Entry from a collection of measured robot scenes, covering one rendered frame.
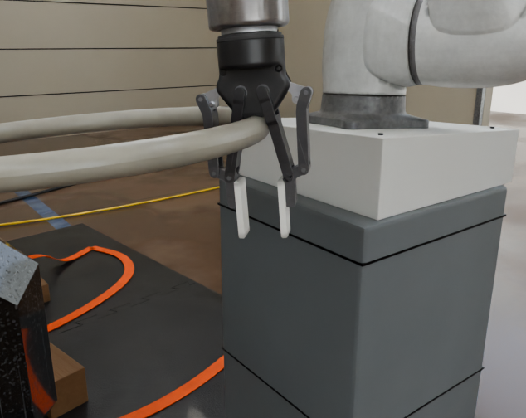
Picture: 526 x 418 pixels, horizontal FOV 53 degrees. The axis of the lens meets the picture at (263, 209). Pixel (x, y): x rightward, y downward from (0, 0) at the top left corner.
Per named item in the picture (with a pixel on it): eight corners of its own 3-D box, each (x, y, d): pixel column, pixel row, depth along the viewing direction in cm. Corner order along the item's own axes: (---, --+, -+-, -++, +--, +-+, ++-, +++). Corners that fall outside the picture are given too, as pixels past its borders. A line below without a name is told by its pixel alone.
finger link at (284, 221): (280, 175, 64) (287, 175, 64) (284, 230, 66) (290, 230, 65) (276, 180, 61) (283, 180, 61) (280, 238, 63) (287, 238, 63)
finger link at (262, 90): (260, 86, 62) (270, 82, 62) (289, 177, 64) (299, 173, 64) (252, 88, 58) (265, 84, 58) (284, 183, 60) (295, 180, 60)
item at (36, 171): (-269, 191, 56) (-279, 162, 55) (76, 127, 98) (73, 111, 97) (75, 217, 34) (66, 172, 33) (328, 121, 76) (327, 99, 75)
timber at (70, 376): (89, 400, 161) (85, 366, 158) (51, 420, 153) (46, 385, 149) (41, 363, 180) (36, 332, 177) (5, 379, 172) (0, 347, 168)
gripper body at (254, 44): (292, 30, 61) (296, 111, 64) (221, 36, 63) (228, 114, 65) (282, 26, 54) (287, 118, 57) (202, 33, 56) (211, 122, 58)
